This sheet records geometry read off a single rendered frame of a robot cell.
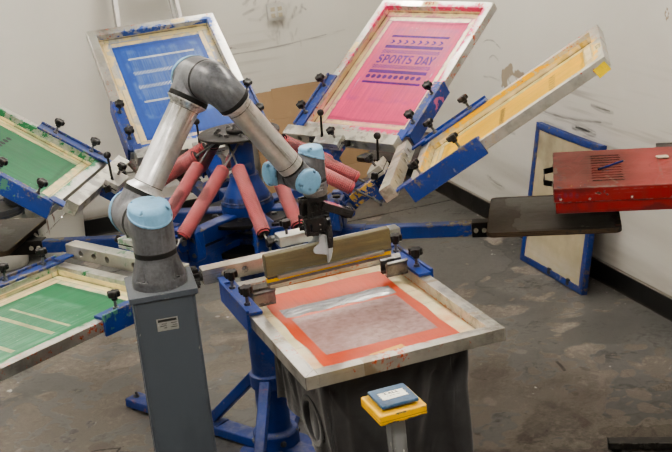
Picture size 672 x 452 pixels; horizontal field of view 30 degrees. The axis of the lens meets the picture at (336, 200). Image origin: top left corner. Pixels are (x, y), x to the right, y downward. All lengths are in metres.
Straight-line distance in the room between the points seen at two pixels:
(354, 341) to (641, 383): 2.10
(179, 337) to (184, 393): 0.17
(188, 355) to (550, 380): 2.33
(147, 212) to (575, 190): 1.57
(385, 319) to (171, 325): 0.65
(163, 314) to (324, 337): 0.49
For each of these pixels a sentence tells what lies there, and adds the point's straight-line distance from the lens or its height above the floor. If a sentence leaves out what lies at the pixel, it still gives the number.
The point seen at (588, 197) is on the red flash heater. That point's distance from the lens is 4.27.
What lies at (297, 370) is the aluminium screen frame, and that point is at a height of 0.99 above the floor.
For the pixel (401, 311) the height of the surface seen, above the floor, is 0.96.
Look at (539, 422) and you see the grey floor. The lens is 5.11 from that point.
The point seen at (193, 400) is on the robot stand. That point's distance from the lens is 3.52.
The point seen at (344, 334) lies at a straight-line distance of 3.60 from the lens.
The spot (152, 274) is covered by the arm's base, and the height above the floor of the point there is 1.25.
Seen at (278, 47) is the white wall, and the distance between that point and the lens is 8.06.
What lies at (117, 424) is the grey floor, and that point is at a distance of 5.47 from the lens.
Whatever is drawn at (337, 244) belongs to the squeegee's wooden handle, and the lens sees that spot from 3.82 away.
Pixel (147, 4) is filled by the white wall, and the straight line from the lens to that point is 7.80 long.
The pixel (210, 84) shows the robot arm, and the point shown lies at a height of 1.71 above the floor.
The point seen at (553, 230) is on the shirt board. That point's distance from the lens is 4.34.
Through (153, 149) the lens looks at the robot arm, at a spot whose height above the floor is 1.54.
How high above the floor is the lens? 2.38
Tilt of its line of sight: 17 degrees down
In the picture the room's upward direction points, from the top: 6 degrees counter-clockwise
